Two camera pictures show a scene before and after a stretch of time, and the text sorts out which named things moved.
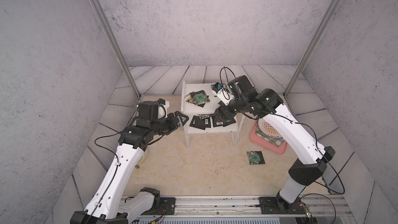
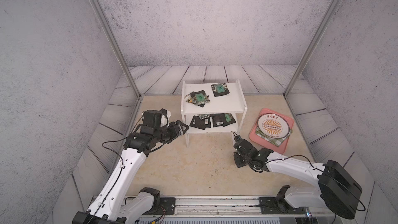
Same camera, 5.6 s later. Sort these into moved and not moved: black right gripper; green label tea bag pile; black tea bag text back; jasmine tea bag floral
Moved: black right gripper
Not moved: black tea bag text back; jasmine tea bag floral; green label tea bag pile
